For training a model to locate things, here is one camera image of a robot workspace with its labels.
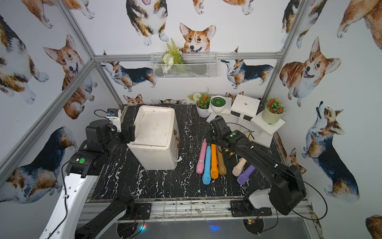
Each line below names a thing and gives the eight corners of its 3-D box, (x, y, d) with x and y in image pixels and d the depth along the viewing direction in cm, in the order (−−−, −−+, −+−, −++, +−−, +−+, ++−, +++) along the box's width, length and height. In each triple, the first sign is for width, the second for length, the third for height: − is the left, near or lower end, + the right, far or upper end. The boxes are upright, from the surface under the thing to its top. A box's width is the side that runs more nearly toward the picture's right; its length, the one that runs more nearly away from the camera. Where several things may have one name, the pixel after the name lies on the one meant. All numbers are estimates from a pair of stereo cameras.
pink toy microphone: (196, 173, 88) (195, 171, 85) (202, 141, 102) (202, 138, 99) (202, 174, 88) (202, 172, 85) (208, 142, 102) (208, 139, 99)
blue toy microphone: (202, 184, 84) (202, 182, 81) (202, 148, 99) (202, 145, 95) (211, 184, 84) (212, 182, 81) (210, 148, 99) (210, 145, 95)
